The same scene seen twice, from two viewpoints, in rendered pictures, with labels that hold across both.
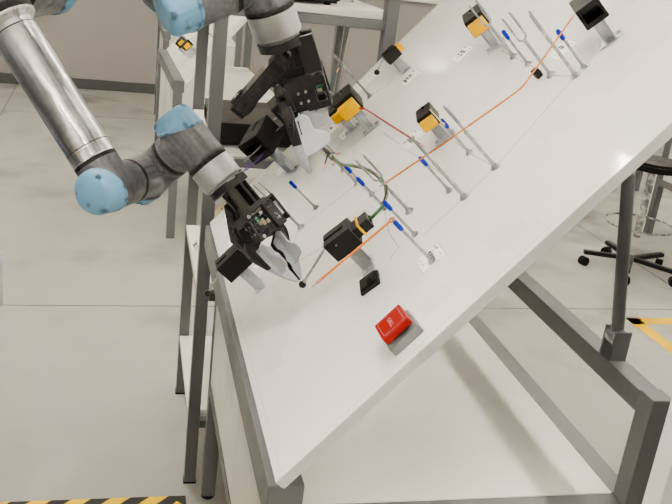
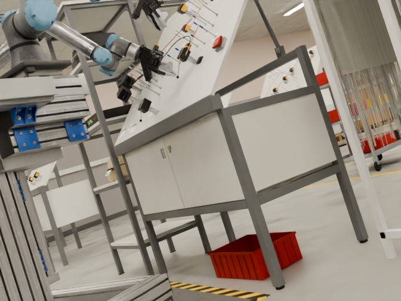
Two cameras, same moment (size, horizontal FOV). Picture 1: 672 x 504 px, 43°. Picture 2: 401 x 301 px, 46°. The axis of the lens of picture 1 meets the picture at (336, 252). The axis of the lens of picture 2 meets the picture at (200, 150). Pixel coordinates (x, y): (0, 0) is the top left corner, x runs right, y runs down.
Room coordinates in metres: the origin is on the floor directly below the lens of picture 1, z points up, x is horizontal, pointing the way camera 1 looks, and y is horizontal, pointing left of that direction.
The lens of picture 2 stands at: (-0.81, 0.72, 0.62)
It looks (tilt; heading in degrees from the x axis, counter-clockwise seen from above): 1 degrees up; 343
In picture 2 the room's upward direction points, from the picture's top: 18 degrees counter-clockwise
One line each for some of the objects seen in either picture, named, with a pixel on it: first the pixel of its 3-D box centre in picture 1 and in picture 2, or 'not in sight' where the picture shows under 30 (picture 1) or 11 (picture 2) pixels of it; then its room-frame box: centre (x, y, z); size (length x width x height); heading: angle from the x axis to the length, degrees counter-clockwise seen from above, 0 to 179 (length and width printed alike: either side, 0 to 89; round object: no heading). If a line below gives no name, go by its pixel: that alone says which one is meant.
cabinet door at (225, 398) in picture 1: (228, 366); (153, 178); (1.90, 0.23, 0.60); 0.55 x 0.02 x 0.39; 15
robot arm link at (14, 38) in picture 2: not in sight; (20, 30); (1.13, 0.70, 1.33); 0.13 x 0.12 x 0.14; 31
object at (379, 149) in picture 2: not in sight; (366, 114); (3.42, -2.39, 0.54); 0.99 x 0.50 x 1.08; 112
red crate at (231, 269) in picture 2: not in sight; (254, 255); (1.50, -0.08, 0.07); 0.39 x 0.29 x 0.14; 18
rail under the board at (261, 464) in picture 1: (239, 330); (157, 131); (1.63, 0.18, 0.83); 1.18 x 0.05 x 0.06; 15
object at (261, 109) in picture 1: (262, 123); (112, 117); (2.51, 0.26, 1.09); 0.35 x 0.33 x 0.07; 15
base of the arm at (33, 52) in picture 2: not in sight; (28, 58); (1.14, 0.70, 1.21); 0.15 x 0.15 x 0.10
